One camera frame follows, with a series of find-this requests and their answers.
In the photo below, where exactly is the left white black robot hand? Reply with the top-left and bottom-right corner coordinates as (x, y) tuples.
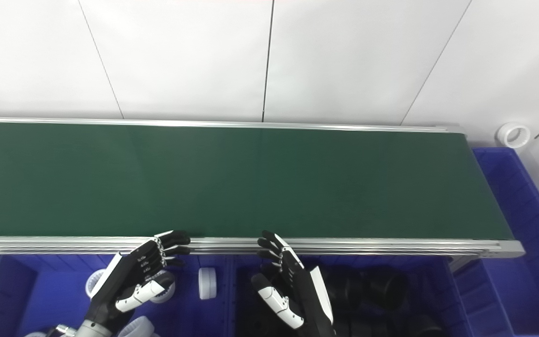
(84, 230), (191, 334)

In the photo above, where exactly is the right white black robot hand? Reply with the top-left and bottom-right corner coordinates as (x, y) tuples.
(251, 230), (336, 337)

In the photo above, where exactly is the black cylinder part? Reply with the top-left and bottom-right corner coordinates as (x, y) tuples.
(323, 269), (368, 305)
(405, 314), (443, 337)

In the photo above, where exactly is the green conveyor belt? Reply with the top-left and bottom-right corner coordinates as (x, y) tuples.
(0, 116), (526, 260)
(0, 123), (516, 240)

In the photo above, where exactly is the blue bin with white parts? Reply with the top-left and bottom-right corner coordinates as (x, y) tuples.
(0, 254), (232, 337)

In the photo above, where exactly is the white disc part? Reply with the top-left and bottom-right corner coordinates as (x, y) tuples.
(198, 267), (217, 300)

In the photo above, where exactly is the blue bin with black parts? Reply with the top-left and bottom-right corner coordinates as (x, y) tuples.
(230, 255), (473, 337)

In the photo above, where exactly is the empty blue bin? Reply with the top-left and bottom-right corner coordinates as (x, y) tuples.
(454, 147), (539, 337)

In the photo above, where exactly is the white ring on floor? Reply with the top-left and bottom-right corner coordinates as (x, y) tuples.
(495, 122), (531, 149)

